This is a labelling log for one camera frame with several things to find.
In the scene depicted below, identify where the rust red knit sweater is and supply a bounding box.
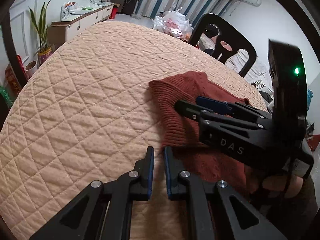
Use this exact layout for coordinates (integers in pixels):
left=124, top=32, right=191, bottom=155
left=148, top=70, right=261, bottom=193

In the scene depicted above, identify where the person's right hand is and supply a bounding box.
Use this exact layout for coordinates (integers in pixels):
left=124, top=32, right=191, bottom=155
left=262, top=175, right=303, bottom=198

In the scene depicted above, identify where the white bed sheet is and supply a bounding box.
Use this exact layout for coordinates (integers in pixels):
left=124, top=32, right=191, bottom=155
left=199, top=33, right=275, bottom=98

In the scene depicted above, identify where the white plastic bag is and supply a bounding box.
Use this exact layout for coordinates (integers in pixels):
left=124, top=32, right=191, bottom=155
left=152, top=7, right=192, bottom=41

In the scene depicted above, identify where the peach quilted table cover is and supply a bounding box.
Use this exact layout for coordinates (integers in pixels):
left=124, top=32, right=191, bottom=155
left=1, top=21, right=265, bottom=239

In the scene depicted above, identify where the red thermos on floor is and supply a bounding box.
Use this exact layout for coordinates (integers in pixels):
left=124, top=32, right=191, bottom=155
left=109, top=4, right=120, bottom=20

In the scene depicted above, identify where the green plastic bottle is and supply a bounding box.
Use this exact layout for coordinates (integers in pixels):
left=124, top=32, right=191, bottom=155
left=0, top=85, right=14, bottom=109

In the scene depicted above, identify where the empty terracotta flower pot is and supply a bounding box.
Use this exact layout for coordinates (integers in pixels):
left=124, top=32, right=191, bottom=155
left=25, top=60, right=37, bottom=79

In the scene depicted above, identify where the red gift box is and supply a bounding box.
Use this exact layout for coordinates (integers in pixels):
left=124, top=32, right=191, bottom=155
left=5, top=55, right=28, bottom=97

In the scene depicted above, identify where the snake plant in yellow pot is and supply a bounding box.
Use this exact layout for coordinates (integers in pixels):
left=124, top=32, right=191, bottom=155
left=29, top=0, right=52, bottom=65

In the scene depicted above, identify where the white low tv cabinet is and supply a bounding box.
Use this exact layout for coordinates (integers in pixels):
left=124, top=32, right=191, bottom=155
left=47, top=2, right=114, bottom=49

